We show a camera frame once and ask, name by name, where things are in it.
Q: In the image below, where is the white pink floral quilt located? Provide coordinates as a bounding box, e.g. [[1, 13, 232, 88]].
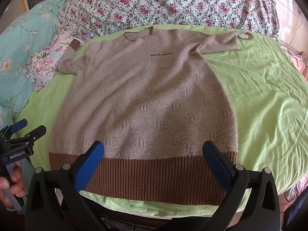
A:
[[58, 0, 280, 41]]

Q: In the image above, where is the teal floral quilt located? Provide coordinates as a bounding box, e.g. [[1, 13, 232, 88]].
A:
[[0, 0, 70, 130]]

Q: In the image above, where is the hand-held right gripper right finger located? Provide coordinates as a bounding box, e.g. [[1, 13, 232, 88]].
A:
[[202, 141, 282, 231]]

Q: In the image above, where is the small floral pillow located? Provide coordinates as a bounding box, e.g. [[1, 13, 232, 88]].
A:
[[20, 28, 97, 90]]

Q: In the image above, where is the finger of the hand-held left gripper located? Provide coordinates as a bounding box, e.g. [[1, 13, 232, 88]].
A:
[[1, 119, 27, 137], [10, 125, 47, 148]]

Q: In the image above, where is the pink cloth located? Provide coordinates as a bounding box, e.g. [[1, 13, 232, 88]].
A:
[[279, 42, 308, 83]]

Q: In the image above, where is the light green bed sheet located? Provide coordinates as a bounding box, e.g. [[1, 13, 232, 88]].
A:
[[13, 24, 308, 220]]

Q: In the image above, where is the thin white cable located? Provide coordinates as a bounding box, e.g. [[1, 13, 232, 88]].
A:
[[279, 11, 305, 53]]

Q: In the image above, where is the plaid cloth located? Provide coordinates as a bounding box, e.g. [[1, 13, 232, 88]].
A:
[[284, 180, 301, 201]]

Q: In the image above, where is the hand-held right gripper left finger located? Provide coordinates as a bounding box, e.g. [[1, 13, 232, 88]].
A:
[[25, 140, 105, 231]]

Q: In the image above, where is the person's left hand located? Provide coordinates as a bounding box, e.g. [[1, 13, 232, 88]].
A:
[[0, 161, 29, 211]]

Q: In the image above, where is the beige knit sweater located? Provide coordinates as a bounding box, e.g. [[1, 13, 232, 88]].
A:
[[48, 25, 254, 206]]

